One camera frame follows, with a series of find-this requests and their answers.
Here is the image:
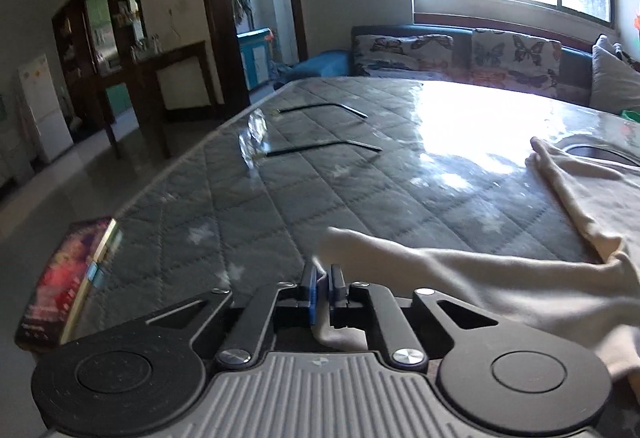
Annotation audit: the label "round black induction cooktop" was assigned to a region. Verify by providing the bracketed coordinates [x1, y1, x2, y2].
[560, 143, 640, 169]

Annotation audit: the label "grey pillow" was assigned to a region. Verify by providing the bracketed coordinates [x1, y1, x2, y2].
[590, 35, 640, 115]

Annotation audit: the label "blue sofa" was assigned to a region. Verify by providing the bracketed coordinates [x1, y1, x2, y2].
[280, 24, 640, 114]

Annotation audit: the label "grey quilted star table cover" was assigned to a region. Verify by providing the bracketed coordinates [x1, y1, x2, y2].
[60, 77, 640, 349]

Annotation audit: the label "butterfly print cushion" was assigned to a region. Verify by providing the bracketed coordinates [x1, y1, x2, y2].
[467, 29, 564, 94]
[352, 34, 455, 80]

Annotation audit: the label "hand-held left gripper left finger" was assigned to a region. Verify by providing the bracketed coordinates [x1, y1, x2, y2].
[145, 263, 319, 370]

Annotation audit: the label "rimless eyeglasses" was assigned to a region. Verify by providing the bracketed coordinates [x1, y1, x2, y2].
[240, 103, 384, 169]

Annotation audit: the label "dark wooden shelf cabinet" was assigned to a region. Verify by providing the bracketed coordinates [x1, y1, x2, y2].
[51, 0, 151, 131]

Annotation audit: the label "teal cabinet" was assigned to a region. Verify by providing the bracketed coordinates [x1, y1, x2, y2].
[237, 28, 275, 92]

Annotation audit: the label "dark wooden door frame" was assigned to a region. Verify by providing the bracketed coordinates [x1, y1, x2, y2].
[192, 0, 309, 107]

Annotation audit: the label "hanging clothes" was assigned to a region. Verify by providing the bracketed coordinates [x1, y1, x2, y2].
[230, 0, 254, 25]

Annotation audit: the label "white refrigerator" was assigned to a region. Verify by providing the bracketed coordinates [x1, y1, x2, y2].
[17, 54, 74, 164]

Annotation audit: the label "beige garment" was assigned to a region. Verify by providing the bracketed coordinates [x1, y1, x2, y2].
[310, 136, 640, 384]

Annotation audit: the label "dark wooden console table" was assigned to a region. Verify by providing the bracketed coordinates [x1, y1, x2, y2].
[102, 40, 214, 160]

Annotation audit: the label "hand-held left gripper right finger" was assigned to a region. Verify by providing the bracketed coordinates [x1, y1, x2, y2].
[327, 263, 502, 370]

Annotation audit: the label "dark red box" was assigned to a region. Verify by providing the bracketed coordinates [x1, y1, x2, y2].
[14, 217, 119, 352]

